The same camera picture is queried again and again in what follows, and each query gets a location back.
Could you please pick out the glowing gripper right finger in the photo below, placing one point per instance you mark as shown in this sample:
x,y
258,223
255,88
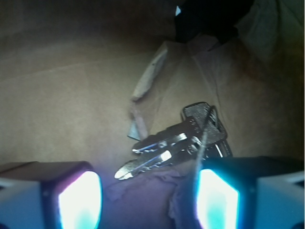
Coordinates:
x,y
251,193

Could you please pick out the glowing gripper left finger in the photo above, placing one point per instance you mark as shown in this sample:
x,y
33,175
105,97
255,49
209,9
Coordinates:
x,y
50,195

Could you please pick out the silver key bunch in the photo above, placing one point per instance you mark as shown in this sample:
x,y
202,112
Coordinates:
x,y
199,133

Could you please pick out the brown paper bag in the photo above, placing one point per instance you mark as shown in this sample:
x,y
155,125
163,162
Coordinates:
x,y
73,74

